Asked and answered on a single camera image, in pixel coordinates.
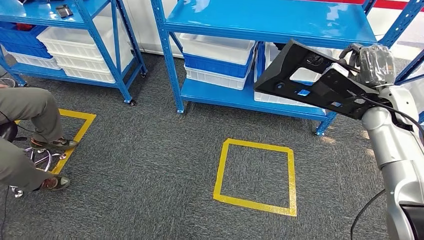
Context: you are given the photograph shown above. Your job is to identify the black chrome swivel stool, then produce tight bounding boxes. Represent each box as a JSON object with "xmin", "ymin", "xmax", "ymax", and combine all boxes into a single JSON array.
[{"xmin": 0, "ymin": 120, "xmax": 67, "ymax": 199}]

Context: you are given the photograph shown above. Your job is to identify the blue steel shelf rack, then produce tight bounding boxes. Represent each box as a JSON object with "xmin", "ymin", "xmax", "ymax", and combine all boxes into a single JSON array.
[
  {"xmin": 0, "ymin": 0, "xmax": 148, "ymax": 107},
  {"xmin": 150, "ymin": 0, "xmax": 424, "ymax": 137}
]

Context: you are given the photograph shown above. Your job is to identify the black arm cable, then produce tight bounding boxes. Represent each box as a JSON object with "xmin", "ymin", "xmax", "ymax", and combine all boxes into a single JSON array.
[{"xmin": 351, "ymin": 92, "xmax": 424, "ymax": 133}]

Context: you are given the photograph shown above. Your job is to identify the black hanging tether cable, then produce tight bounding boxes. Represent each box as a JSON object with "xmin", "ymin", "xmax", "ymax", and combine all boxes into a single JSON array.
[{"xmin": 350, "ymin": 188, "xmax": 387, "ymax": 240}]

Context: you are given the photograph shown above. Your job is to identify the black plastic panel part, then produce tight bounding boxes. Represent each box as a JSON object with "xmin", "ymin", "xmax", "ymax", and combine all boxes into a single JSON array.
[{"xmin": 254, "ymin": 39, "xmax": 393, "ymax": 121}]

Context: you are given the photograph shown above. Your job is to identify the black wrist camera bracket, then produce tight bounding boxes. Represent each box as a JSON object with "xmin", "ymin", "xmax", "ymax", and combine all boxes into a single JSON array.
[{"xmin": 309, "ymin": 67, "xmax": 382, "ymax": 100}]

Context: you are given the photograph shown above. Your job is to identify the person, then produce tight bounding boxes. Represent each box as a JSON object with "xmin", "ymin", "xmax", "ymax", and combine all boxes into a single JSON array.
[{"xmin": 0, "ymin": 86, "xmax": 79, "ymax": 194}]

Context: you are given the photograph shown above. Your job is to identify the black smartphone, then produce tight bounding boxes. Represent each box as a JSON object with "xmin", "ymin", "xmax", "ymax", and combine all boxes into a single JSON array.
[{"xmin": 54, "ymin": 4, "xmax": 74, "ymax": 19}]

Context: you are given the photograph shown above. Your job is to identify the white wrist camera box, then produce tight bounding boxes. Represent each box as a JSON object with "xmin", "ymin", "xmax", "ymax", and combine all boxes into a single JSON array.
[{"xmin": 321, "ymin": 62, "xmax": 350, "ymax": 79}]

